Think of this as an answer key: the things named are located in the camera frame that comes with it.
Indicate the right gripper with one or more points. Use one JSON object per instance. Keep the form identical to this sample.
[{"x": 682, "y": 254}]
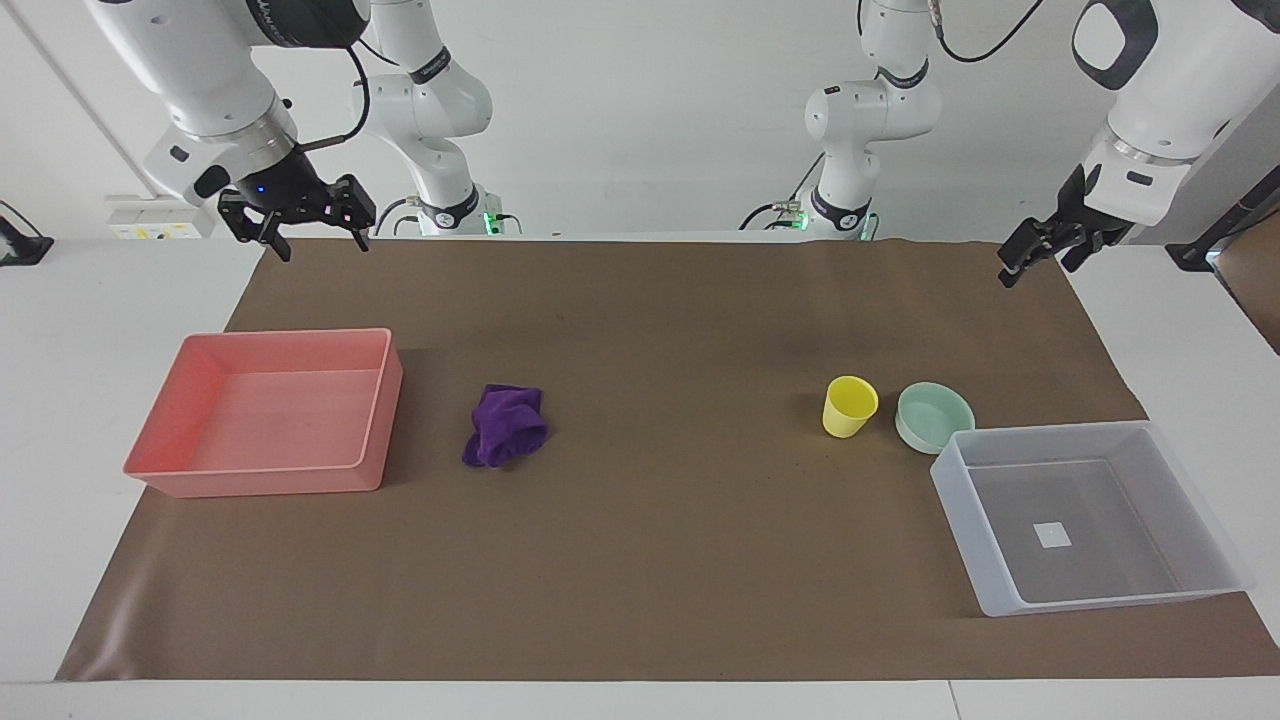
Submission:
[{"x": 283, "y": 187}]

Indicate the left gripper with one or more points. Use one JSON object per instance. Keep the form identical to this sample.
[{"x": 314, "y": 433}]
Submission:
[{"x": 1085, "y": 225}]

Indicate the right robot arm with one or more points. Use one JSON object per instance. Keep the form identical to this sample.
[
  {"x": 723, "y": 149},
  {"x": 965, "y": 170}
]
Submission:
[{"x": 210, "y": 85}]

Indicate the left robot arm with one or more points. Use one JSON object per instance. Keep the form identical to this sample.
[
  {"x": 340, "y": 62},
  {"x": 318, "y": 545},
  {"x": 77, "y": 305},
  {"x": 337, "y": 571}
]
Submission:
[{"x": 1160, "y": 100}]

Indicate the pink plastic box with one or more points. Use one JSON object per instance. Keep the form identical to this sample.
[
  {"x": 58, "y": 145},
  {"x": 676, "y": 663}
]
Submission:
[{"x": 270, "y": 415}]

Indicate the clear plastic box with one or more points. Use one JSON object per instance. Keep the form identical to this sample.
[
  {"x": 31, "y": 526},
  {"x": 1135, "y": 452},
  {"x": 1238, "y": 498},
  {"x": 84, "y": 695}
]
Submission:
[{"x": 1085, "y": 520}]

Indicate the white power strip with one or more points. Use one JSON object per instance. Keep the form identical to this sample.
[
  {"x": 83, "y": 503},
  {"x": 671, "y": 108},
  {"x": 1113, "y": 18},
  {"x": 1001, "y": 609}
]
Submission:
[{"x": 160, "y": 220}]

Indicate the black stand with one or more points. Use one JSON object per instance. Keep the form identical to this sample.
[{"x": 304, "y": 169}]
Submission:
[
  {"x": 1215, "y": 235},
  {"x": 20, "y": 245}
]

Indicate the light green bowl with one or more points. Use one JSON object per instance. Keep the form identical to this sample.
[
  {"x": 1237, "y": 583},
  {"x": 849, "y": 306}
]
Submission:
[{"x": 932, "y": 418}]

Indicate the yellow plastic cup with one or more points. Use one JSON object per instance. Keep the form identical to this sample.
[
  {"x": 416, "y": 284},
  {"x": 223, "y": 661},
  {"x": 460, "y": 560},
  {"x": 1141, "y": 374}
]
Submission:
[{"x": 848, "y": 408}]

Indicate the purple cloth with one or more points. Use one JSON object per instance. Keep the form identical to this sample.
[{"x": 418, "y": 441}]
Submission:
[{"x": 505, "y": 425}]

